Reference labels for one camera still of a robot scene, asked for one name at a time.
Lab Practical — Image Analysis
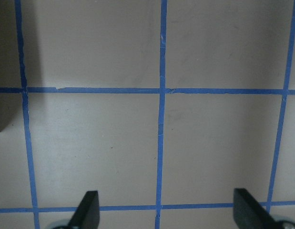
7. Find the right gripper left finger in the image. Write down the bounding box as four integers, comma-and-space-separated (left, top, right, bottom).
67, 191, 100, 229

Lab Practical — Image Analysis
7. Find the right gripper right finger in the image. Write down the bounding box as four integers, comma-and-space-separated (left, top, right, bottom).
233, 188, 278, 229

